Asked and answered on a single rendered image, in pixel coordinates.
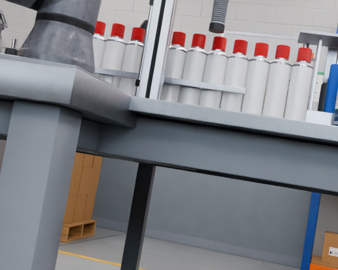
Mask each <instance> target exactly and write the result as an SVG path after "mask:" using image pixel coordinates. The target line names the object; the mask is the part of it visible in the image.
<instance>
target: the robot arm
mask: <svg viewBox="0 0 338 270"><path fill-rule="evenodd" d="M5 1H8V2H11V3H15V4H18V5H21V6H24V7H26V8H29V9H32V10H36V11H37V13H36V18H35V23H34V26H33V28H32V30H31V32H30V33H29V35H28V37H27V38H26V40H25V42H24V43H23V45H22V46H21V48H20V49H19V51H18V56H21V57H27V58H34V59H40V60H44V61H51V62H58V63H64V64H72V65H76V66H78V67H80V68H82V69H84V70H86V71H88V72H89V73H91V74H93V75H94V73H95V63H94V52H93V36H94V31H95V27H96V24H97V19H98V14H99V9H100V4H101V0H5ZM2 16H3V18H4V21H5V22H4V21H3V18H2ZM4 26H5V27H6V28H8V25H7V23H6V20H5V16H4V13H3V11H2V10H0V53H1V52H2V48H6V43H5V41H4V40H3V39H2V36H1V32H2V30H4Z"/></svg>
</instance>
